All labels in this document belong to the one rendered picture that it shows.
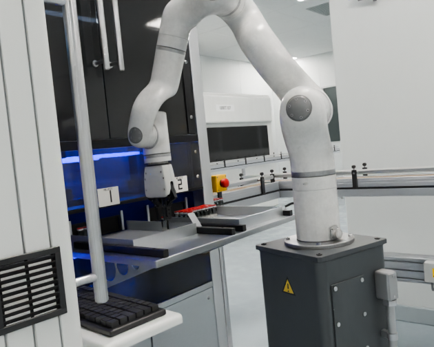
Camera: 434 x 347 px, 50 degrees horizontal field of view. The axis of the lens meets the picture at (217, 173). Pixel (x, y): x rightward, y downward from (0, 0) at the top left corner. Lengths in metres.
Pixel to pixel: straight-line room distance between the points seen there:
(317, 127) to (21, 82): 0.71
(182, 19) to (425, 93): 1.80
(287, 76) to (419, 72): 1.67
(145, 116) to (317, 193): 0.53
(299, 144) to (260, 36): 0.31
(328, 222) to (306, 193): 0.09
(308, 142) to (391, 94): 1.77
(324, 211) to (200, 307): 0.85
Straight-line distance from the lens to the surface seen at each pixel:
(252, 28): 1.34
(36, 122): 0.84
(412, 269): 2.41
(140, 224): 1.69
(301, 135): 1.22
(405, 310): 3.13
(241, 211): 1.81
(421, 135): 2.91
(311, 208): 1.27
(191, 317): 1.92
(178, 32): 1.43
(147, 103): 1.38
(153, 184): 1.46
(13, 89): 0.83
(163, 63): 1.43
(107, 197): 1.59
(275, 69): 1.31
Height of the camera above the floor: 1.14
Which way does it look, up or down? 3 degrees down
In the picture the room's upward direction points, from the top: 6 degrees counter-clockwise
